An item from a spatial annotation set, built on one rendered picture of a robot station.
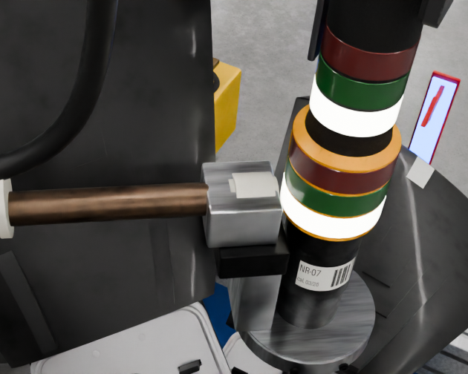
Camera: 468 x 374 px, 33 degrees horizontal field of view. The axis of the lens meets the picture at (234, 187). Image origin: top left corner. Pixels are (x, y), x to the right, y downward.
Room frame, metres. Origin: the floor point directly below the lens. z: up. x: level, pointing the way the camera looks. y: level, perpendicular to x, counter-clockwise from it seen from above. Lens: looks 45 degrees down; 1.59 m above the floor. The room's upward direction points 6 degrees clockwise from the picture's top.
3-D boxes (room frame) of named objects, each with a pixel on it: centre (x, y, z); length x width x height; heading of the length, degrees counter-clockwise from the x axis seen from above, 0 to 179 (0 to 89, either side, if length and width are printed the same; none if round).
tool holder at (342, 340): (0.23, -0.03, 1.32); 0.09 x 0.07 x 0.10; 103
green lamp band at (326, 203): (0.24, -0.04, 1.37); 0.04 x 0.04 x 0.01
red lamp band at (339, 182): (0.24, -0.04, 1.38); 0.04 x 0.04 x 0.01
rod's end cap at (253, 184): (0.23, -0.01, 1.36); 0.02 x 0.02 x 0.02; 13
